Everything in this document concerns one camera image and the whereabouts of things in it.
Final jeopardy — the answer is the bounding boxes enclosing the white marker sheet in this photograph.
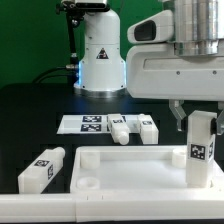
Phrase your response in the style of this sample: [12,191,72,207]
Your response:
[57,115,138,134]

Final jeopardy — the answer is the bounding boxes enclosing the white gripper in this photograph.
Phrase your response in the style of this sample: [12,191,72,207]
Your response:
[126,44,224,132]

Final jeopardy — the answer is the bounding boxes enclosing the white desk top tray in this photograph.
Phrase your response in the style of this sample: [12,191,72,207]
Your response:
[70,145,224,197]

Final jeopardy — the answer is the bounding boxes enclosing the white front fence bar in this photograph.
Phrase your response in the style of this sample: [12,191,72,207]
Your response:
[0,191,224,223]

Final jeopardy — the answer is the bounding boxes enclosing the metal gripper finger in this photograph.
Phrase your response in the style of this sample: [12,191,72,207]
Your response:
[211,101,224,135]

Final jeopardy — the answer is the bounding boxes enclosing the black camera on stand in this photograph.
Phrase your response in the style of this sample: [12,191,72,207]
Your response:
[56,0,110,84]

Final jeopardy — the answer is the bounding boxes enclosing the black cables behind base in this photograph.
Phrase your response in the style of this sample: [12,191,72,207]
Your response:
[32,64,81,84]

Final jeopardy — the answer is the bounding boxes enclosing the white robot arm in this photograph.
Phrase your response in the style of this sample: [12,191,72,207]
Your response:
[74,0,224,116]

